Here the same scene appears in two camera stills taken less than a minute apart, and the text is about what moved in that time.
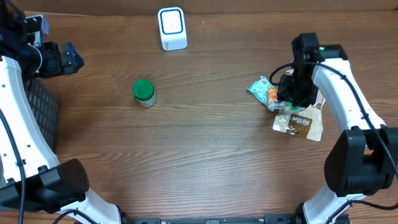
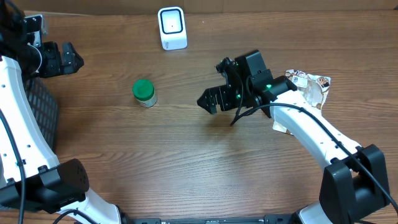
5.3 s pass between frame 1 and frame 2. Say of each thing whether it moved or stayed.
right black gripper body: moved
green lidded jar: stayed
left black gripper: stayed
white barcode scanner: stayed
